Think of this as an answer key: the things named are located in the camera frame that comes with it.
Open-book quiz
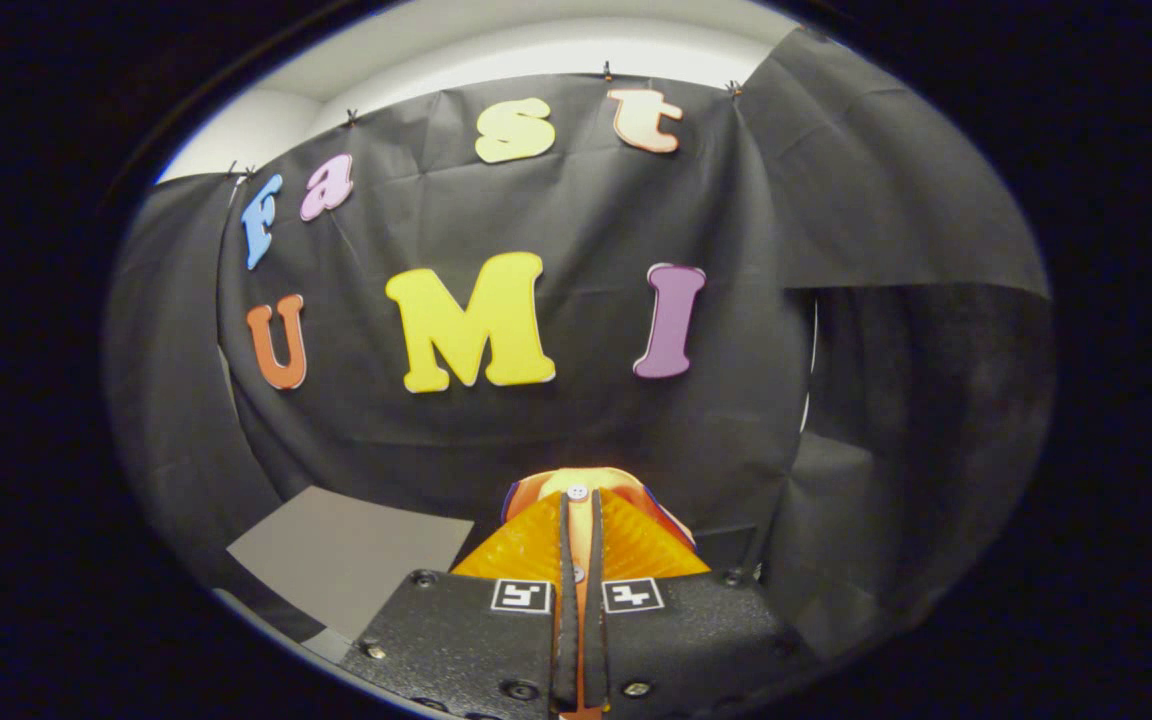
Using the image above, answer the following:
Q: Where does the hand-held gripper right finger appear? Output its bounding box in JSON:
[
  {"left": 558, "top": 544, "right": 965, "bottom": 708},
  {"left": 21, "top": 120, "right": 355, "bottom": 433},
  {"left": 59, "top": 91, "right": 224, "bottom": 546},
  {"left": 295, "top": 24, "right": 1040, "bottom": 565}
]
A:
[{"left": 584, "top": 488, "right": 817, "bottom": 716}]

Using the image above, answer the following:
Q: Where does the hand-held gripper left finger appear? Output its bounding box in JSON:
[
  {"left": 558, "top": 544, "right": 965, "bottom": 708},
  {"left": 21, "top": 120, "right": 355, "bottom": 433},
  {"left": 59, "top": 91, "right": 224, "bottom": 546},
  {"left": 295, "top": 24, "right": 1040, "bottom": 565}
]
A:
[{"left": 341, "top": 490, "right": 579, "bottom": 716}]

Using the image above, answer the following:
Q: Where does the orange yellow garment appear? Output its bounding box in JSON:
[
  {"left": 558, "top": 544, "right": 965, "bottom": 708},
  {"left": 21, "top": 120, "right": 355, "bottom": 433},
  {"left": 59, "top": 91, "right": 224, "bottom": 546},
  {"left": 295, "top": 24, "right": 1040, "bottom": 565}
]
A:
[{"left": 501, "top": 467, "right": 697, "bottom": 720}]

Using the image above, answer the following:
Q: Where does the black backdrop cloth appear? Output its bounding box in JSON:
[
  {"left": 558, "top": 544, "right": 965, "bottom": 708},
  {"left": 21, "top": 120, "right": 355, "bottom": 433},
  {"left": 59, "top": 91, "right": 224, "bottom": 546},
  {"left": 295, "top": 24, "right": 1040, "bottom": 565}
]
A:
[{"left": 101, "top": 25, "right": 1055, "bottom": 661}]

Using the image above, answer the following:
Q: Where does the grey cabinet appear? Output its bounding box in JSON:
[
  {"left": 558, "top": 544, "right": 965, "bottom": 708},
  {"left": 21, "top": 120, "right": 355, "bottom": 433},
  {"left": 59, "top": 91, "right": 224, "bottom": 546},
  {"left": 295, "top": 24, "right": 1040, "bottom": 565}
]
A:
[{"left": 214, "top": 486, "right": 477, "bottom": 661}]

